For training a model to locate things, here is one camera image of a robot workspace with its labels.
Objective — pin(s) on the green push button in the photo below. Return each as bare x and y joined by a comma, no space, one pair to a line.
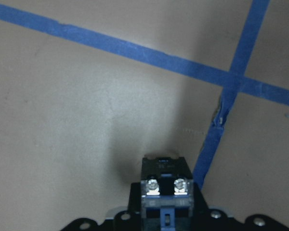
167,200

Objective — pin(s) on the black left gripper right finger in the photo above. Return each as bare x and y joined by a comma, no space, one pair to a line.
198,206

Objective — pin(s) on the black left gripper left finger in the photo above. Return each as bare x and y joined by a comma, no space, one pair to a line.
134,203

